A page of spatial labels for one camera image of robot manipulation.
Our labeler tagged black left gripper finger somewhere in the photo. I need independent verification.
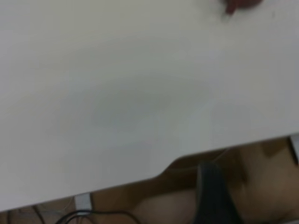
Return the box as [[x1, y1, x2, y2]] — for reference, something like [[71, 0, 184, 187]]
[[193, 161, 244, 224]]

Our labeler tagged red ceramic mug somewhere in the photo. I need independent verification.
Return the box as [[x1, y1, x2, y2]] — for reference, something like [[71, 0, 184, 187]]
[[219, 0, 263, 15]]

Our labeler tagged grey metal table leg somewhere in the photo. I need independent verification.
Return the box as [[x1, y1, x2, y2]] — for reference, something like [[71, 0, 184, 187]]
[[289, 136, 299, 164], [74, 192, 92, 211]]

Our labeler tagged black cable under table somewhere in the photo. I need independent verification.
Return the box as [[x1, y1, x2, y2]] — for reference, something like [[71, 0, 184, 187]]
[[55, 209, 141, 224]]

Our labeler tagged white cable bundle under table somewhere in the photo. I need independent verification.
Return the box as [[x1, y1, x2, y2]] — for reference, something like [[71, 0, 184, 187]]
[[0, 202, 78, 224]]

